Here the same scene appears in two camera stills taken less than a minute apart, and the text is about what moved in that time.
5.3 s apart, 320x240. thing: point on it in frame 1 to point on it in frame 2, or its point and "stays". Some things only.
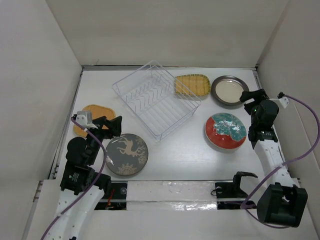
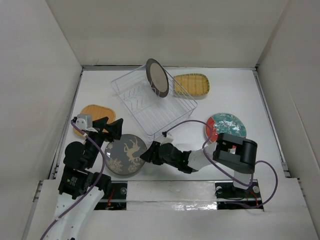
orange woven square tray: x=97 y=111 stays
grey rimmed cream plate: x=227 y=90 to x=157 y=78
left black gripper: x=113 y=125 stays
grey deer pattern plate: x=126 y=154 stays
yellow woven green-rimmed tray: x=192 y=84 stays
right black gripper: x=258 y=94 to x=150 y=155
